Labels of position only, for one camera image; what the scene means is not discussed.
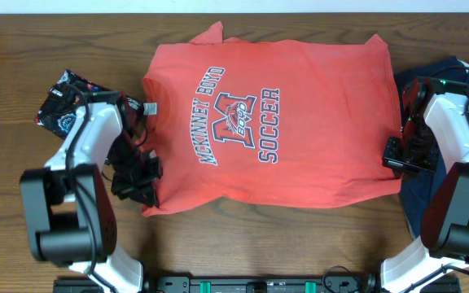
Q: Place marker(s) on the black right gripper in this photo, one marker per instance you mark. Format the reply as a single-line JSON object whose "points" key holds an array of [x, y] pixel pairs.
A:
{"points": [[391, 159]]}

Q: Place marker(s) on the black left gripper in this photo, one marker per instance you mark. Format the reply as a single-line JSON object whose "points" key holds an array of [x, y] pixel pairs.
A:
{"points": [[146, 185]]}

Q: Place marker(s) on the orange soccer t-shirt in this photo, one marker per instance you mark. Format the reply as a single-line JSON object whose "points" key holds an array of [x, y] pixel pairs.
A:
{"points": [[284, 123]]}

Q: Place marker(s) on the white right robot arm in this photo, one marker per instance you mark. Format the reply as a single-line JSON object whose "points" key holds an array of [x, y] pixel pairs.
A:
{"points": [[437, 115]]}

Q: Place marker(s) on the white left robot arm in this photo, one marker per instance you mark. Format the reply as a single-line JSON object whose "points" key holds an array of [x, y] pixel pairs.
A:
{"points": [[69, 217]]}

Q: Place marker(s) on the navy blue garment pile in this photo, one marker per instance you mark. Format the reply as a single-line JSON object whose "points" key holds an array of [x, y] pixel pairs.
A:
{"points": [[417, 192]]}

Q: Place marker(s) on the black printed folded shirt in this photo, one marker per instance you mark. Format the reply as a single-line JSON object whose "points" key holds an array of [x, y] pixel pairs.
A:
{"points": [[58, 113]]}

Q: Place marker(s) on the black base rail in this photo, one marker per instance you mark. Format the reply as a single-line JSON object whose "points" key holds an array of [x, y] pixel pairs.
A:
{"points": [[334, 282]]}

